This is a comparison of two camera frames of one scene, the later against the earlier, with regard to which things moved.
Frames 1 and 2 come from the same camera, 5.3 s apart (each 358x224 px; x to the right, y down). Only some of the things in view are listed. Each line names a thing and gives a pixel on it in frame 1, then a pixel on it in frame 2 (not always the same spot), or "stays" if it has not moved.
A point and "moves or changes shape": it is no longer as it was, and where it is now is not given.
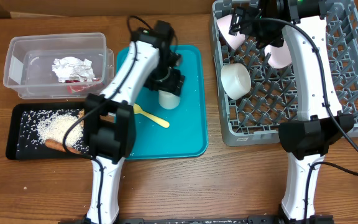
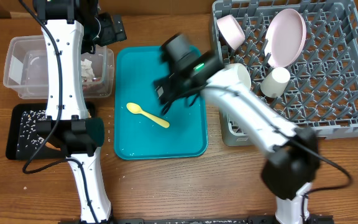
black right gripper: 247,17 → 166,93
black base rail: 319,219 stays
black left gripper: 174,84 → 111,35
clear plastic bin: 58,66 stays
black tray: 48,131 stays
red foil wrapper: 69,81 → 92,88
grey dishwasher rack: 256,99 stays
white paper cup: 168,100 moves or changes shape
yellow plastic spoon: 137,109 stays
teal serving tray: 186,136 stays
